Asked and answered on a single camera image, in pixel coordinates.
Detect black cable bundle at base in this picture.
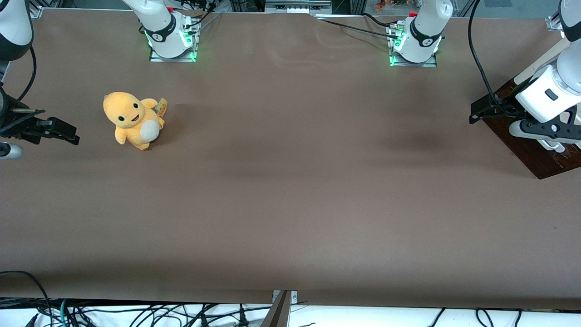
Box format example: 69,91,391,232
178,0,224,33

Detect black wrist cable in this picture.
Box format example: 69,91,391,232
16,45,38,103
468,0,511,114

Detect black looped cable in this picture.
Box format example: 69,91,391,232
0,271,51,318

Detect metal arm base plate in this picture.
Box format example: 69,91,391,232
149,18,199,63
389,23,438,68

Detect long black table cable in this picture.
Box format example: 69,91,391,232
313,16,398,39

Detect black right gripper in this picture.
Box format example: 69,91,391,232
0,85,80,160

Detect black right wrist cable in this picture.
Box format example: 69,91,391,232
16,45,38,103

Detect thin black hanging cable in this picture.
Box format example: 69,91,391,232
476,308,496,327
427,307,448,327

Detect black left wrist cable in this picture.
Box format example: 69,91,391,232
468,0,511,114

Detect aluminium frame profile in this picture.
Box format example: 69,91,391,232
266,0,333,15

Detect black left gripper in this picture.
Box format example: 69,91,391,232
469,92,581,153

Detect brown table cover sheet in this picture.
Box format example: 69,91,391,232
0,8,581,310

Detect dark brown wooden board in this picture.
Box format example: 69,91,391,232
469,77,581,180

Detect black cable tangle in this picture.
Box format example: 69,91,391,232
0,297,273,327

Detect yellow plush toy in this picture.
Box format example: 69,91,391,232
103,91,168,151

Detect short black table cable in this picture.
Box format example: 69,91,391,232
362,12,398,29

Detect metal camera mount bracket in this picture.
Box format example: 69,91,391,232
261,290,299,327

